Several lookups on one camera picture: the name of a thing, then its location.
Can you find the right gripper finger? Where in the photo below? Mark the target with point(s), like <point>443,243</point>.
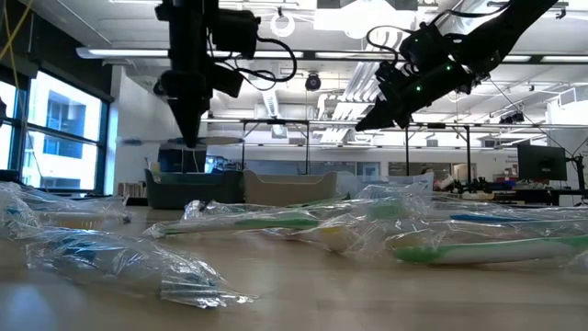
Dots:
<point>386,112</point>

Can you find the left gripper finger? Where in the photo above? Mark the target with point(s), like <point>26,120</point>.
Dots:
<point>189,119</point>

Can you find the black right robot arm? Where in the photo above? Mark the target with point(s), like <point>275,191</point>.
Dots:
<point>505,27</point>

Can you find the black computer monitor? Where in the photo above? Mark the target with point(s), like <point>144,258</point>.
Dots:
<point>542,162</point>
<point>177,161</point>

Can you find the long ceiling light bar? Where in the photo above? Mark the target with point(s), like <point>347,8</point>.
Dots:
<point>138,52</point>

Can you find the dark green plastic bin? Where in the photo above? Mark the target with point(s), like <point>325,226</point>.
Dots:
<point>193,188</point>

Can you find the clear plastic bin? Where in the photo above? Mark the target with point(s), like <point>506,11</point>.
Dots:
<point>390,186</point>

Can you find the background black robot arms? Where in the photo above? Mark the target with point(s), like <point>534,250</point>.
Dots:
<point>473,186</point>

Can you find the beige plastic bin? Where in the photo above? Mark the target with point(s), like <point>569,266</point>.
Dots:
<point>289,188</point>

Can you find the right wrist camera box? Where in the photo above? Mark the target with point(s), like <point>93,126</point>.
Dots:
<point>427,43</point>

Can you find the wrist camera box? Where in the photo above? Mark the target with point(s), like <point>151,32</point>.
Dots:
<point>234,32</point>
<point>427,43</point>

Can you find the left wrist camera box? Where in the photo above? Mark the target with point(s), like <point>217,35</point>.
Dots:
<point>234,32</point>

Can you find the black ceiling dome camera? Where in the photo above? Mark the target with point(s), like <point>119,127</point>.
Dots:
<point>313,82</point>

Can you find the dark window frame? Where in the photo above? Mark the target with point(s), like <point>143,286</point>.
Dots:
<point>103,151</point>

